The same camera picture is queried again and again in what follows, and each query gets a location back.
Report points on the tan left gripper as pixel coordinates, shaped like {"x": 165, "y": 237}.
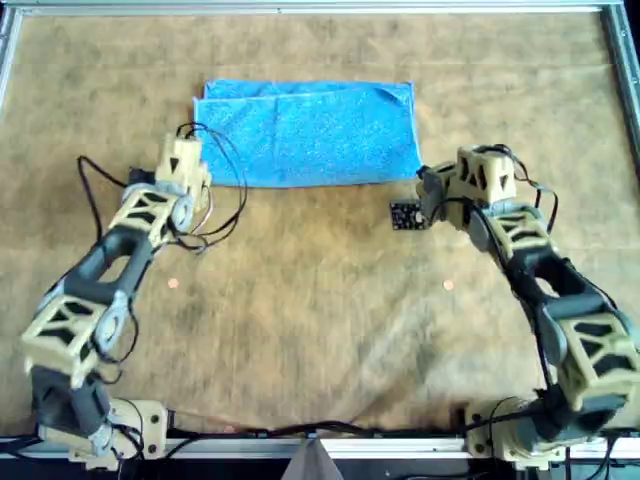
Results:
{"x": 177, "y": 162}

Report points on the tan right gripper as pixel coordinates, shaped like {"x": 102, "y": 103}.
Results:
{"x": 487, "y": 175}

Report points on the blue microfiber cloth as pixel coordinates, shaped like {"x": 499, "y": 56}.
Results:
{"x": 305, "y": 135}

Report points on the tan left robot arm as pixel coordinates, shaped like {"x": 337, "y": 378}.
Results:
{"x": 100, "y": 265}

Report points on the tan right robot arm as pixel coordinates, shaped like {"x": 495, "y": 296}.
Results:
{"x": 550, "y": 300}

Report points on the small copper coin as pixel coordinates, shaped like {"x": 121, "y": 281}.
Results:
{"x": 172, "y": 283}
{"x": 447, "y": 285}

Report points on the brown felt table mat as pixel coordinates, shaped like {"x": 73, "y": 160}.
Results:
{"x": 320, "y": 325}

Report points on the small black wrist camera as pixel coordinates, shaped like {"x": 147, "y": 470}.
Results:
{"x": 141, "y": 176}

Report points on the gray camera bracket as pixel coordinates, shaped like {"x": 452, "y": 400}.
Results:
{"x": 432, "y": 187}

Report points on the bare camera circuit board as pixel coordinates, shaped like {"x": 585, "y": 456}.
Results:
{"x": 407, "y": 216}

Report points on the aluminium frame rail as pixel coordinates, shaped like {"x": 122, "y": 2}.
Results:
{"x": 400, "y": 446}
{"x": 300, "y": 6}
{"x": 7, "y": 50}
{"x": 622, "y": 75}

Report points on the gray camera mount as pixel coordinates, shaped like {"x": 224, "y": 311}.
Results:
{"x": 312, "y": 462}

